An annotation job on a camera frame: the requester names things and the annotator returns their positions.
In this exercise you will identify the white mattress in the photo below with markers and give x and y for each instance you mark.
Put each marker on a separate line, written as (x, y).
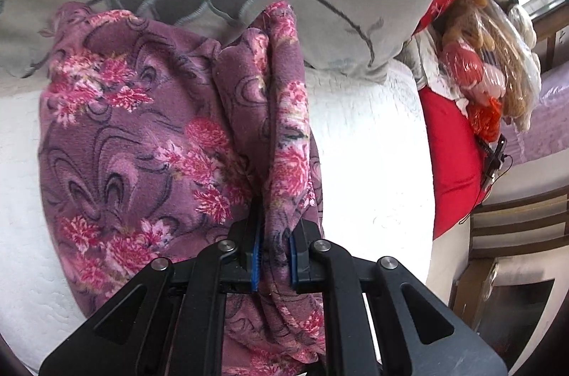
(378, 158)

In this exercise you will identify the red bedsheet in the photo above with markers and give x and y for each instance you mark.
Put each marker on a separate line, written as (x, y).
(453, 162)

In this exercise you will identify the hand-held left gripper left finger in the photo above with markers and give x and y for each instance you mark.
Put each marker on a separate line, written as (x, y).
(255, 260)

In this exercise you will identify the purple floral fleece garment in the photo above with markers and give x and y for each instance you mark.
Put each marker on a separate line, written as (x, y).
(133, 136)

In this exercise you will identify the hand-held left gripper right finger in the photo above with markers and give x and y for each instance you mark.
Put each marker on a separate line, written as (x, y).
(293, 265)

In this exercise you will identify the teddy bear in plastic bag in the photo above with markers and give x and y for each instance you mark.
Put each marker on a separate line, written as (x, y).
(480, 29)

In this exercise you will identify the lilac bedsheet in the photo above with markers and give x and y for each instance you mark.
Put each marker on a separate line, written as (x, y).
(551, 100)

